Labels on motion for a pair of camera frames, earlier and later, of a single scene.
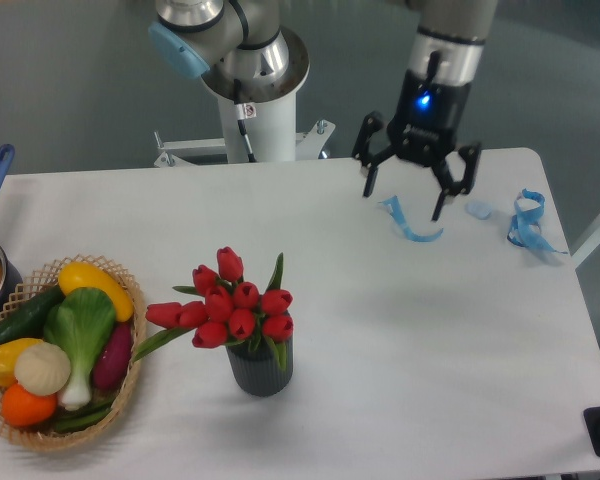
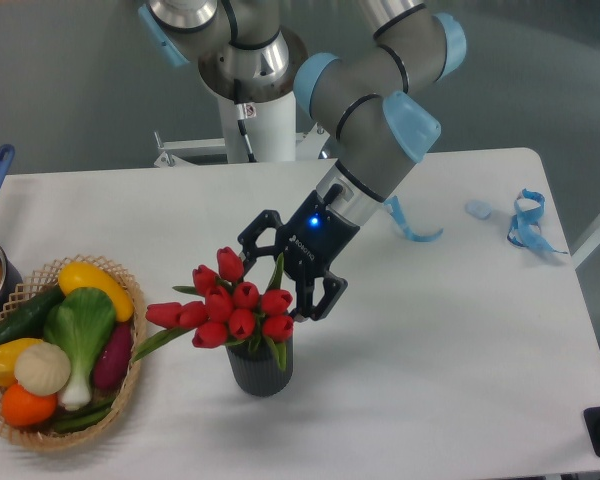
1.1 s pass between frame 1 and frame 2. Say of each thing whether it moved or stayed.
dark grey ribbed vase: stayed
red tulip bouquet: stayed
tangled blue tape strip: stayed
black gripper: moved
